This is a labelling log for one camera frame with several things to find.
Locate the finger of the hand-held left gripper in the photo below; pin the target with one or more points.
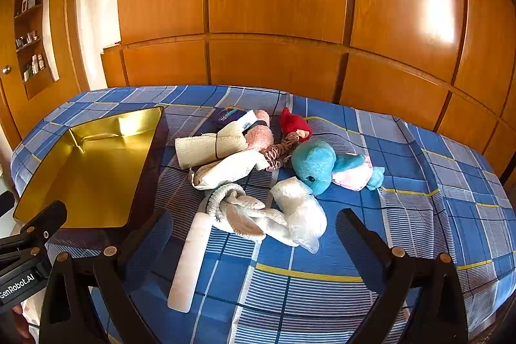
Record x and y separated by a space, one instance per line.
44 221

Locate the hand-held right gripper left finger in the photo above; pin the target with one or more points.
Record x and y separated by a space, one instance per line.
151 241

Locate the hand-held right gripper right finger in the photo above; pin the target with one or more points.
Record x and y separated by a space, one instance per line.
358 233

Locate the white cloth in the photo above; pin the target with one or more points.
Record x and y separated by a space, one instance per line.
189 263

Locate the white plastic bag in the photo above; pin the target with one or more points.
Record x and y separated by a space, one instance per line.
302 215

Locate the dark box with gold interior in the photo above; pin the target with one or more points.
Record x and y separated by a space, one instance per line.
92 166

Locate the blue plush elephant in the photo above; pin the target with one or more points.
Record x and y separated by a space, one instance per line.
316 164

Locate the grey knitted sock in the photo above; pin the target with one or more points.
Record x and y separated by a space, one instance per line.
242 221

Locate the white wet wipes packet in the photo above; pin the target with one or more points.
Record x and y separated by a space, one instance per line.
229 171

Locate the cream towel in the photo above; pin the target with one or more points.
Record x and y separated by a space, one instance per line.
205 148

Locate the beige satin scrunchie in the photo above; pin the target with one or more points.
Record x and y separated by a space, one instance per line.
274 158

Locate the red plush doll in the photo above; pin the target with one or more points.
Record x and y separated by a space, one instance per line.
292 122

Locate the pink towel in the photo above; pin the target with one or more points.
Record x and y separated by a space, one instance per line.
260 137

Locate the blue white tissue pack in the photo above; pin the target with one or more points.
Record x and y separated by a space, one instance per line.
226 115

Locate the person's left hand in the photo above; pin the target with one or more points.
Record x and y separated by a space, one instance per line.
20 324

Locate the blue plaid bedsheet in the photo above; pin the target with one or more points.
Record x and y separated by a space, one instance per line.
403 207

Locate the row of small bottles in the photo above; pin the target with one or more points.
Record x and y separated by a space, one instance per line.
34 66

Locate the round cabinet door knob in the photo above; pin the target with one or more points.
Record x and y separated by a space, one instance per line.
6 70

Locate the wooden cabinet with shelf niche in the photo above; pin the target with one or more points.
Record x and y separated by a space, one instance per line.
60 45

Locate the small jars on shelf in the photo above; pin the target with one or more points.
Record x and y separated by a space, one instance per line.
26 39

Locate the small picture frames on shelf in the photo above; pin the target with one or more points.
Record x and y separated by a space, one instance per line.
27 2

